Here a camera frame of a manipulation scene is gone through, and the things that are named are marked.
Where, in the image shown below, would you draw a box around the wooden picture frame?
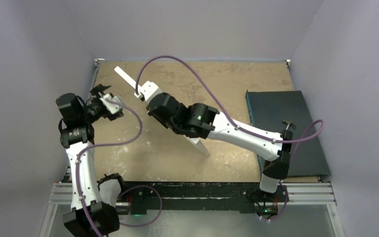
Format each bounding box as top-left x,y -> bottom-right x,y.
114,66 -> 210,157

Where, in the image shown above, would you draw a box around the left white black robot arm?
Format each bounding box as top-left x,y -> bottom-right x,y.
56,84 -> 127,237

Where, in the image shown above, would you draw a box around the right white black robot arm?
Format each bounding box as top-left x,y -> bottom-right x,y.
147,92 -> 292,201

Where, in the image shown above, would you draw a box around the dark blue book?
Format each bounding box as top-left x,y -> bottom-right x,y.
245,91 -> 331,180

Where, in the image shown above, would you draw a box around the small hammer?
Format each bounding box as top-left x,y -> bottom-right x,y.
282,119 -> 296,130

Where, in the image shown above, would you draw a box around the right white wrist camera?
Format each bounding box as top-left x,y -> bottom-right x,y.
134,81 -> 163,104

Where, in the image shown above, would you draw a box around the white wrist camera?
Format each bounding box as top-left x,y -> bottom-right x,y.
100,93 -> 123,117
134,81 -> 163,104

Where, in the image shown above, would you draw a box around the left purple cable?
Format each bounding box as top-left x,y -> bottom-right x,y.
75,99 -> 163,237

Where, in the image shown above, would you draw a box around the purple cable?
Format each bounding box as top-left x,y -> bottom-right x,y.
75,99 -> 163,237
135,55 -> 325,223

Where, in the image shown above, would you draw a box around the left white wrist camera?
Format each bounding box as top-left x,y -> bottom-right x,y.
100,93 -> 123,117

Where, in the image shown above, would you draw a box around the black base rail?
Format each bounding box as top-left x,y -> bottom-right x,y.
113,181 -> 288,215

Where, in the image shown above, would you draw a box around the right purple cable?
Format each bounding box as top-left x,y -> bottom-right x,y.
135,55 -> 325,223

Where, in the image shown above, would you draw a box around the aluminium frame rails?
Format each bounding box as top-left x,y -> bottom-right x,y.
38,59 -> 345,237

